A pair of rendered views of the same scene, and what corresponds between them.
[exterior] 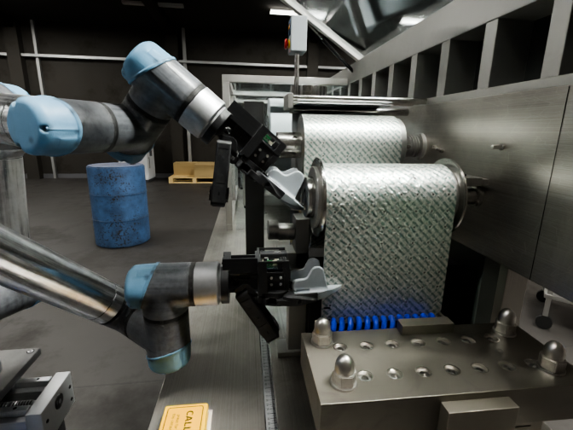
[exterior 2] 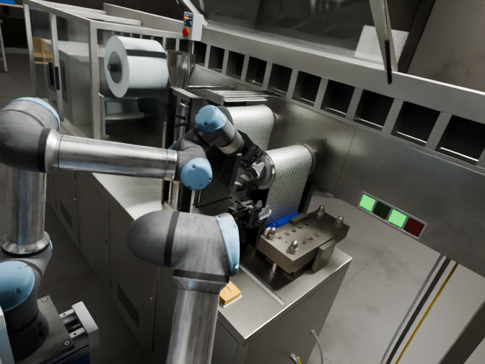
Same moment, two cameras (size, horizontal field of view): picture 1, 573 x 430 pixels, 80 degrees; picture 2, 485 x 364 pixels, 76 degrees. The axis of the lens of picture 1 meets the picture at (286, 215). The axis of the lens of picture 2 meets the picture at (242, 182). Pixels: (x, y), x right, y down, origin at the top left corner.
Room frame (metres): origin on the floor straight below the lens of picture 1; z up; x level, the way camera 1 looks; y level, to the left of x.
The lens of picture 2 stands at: (-0.12, 0.68, 1.71)
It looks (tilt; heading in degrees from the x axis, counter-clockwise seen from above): 26 degrees down; 318
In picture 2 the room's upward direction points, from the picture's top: 11 degrees clockwise
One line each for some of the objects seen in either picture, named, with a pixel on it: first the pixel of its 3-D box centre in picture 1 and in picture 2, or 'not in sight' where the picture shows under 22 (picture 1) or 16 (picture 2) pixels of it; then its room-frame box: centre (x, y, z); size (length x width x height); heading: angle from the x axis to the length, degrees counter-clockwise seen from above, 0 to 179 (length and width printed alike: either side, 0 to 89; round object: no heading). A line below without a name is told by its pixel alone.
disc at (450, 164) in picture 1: (442, 196); (300, 159); (0.66, -0.31, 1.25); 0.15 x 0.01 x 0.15; 7
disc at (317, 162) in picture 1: (316, 197); (260, 170); (0.63, -0.06, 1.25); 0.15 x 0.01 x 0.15; 7
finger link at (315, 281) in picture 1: (317, 281); (265, 211); (0.55, -0.06, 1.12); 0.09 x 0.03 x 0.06; 96
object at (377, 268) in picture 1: (385, 276); (284, 201); (0.58, -0.18, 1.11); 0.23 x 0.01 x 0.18; 97
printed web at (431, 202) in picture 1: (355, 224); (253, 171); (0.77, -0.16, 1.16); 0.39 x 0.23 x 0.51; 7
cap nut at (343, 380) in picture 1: (344, 368); (294, 246); (0.40, -0.08, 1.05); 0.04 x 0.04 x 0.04
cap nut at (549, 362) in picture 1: (553, 355); (340, 220); (0.44, -0.40, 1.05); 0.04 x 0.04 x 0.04
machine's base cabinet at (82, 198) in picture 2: not in sight; (141, 219); (1.57, 0.01, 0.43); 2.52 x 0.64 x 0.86; 7
